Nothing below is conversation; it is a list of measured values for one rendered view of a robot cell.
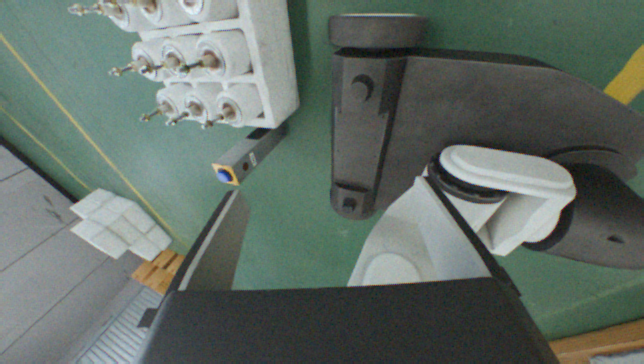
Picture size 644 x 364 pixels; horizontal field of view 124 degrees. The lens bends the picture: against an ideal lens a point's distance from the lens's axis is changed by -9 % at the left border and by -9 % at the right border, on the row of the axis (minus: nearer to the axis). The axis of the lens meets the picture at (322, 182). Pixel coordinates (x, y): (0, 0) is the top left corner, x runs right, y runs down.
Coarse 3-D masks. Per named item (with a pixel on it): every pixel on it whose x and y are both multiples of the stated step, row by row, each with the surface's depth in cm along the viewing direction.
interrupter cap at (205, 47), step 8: (200, 48) 40; (208, 48) 40; (216, 48) 39; (200, 56) 42; (216, 56) 41; (216, 64) 42; (224, 64) 41; (208, 72) 44; (216, 72) 43; (224, 72) 43
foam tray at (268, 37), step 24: (240, 0) 38; (264, 0) 43; (192, 24) 45; (216, 24) 43; (240, 24) 42; (264, 24) 44; (288, 24) 53; (264, 48) 46; (288, 48) 56; (264, 72) 48; (288, 72) 58; (264, 96) 52; (288, 96) 61; (264, 120) 57
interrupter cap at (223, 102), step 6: (216, 102) 49; (222, 102) 48; (228, 102) 47; (234, 102) 47; (222, 108) 50; (234, 108) 48; (234, 114) 50; (240, 114) 49; (228, 120) 51; (234, 120) 51; (240, 120) 50
